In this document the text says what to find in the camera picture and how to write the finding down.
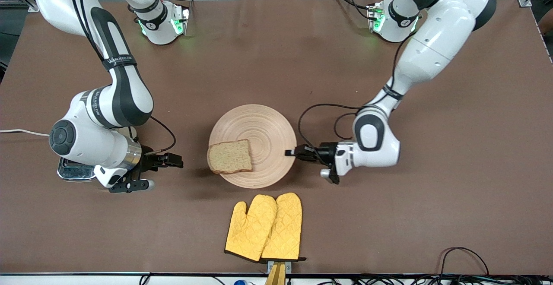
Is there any round wooden plate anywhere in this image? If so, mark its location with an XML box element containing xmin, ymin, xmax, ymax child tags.
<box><xmin>208</xmin><ymin>104</ymin><xmax>298</xmax><ymax>189</ymax></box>

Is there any brown bread slice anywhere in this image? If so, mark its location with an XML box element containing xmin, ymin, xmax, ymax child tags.
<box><xmin>207</xmin><ymin>139</ymin><xmax>254</xmax><ymax>175</ymax></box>

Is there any beige chrome two-slot toaster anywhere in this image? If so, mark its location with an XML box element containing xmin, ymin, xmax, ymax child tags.
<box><xmin>57</xmin><ymin>126</ymin><xmax>139</xmax><ymax>183</ymax></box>

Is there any yellow quilted oven mitt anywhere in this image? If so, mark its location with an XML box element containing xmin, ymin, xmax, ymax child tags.
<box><xmin>261</xmin><ymin>192</ymin><xmax>306</xmax><ymax>263</ymax></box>
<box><xmin>224</xmin><ymin>194</ymin><xmax>278</xmax><ymax>263</ymax></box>

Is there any brown table cover cloth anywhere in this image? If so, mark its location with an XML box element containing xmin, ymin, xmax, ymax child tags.
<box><xmin>0</xmin><ymin>0</ymin><xmax>553</xmax><ymax>275</ymax></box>

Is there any white toaster power cable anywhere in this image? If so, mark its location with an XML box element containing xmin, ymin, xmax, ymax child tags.
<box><xmin>0</xmin><ymin>129</ymin><xmax>50</xmax><ymax>138</ymax></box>

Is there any black cable bundle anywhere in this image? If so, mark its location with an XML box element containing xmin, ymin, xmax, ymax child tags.
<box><xmin>320</xmin><ymin>275</ymin><xmax>553</xmax><ymax>285</ymax></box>

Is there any black looped cable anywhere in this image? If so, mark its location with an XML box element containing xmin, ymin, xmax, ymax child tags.
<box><xmin>439</xmin><ymin>247</ymin><xmax>491</xmax><ymax>277</ymax></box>

